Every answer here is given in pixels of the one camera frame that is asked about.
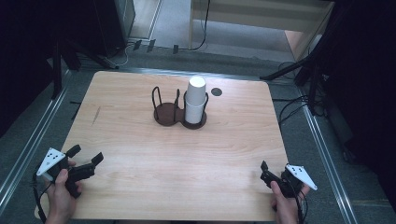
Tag stack of white paper cups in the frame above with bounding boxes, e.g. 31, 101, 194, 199
184, 102, 206, 125

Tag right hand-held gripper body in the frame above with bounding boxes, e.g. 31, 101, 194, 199
260, 163, 318, 199

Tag black floor cables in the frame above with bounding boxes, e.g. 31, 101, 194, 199
272, 92, 328, 127

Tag light wooden furniture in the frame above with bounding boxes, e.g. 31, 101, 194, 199
188, 0, 336, 63

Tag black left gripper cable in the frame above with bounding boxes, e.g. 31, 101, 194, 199
31, 171, 54, 224

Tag white floor cable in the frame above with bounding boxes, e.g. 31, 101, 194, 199
102, 42, 131, 68

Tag person's left hand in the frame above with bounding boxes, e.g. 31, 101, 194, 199
46, 160, 84, 217

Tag black hanging cable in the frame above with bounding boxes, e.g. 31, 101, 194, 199
186, 0, 212, 52

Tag black cabinet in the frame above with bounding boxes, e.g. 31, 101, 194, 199
92, 0, 136, 58

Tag aluminium floor rail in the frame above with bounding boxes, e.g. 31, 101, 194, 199
0, 69, 73, 216
297, 87, 359, 224

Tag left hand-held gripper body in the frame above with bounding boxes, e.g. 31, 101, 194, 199
36, 147, 96, 199

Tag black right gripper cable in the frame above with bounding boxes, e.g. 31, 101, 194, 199
289, 178, 310, 224

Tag dark brown double cup holder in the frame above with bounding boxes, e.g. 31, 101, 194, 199
151, 86, 210, 131

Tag black metal stand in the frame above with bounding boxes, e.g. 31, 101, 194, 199
50, 36, 120, 100

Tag black tripod stand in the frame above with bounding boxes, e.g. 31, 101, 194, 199
259, 36, 331, 116

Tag person's right hand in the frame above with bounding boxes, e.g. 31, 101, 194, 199
269, 180, 311, 220

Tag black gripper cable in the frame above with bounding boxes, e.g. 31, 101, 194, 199
289, 178, 310, 224
31, 171, 54, 224

